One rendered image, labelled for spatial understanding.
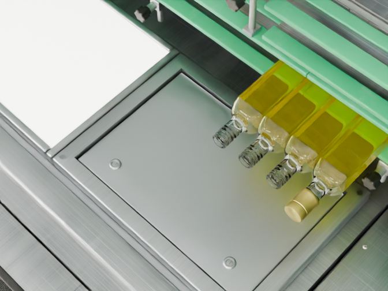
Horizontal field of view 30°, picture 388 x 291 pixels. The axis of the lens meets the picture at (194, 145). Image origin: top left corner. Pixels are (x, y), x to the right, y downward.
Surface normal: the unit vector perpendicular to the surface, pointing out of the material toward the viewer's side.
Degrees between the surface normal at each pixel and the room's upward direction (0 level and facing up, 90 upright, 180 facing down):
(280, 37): 90
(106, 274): 90
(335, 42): 90
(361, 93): 90
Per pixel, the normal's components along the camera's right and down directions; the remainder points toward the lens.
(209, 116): -0.03, -0.53
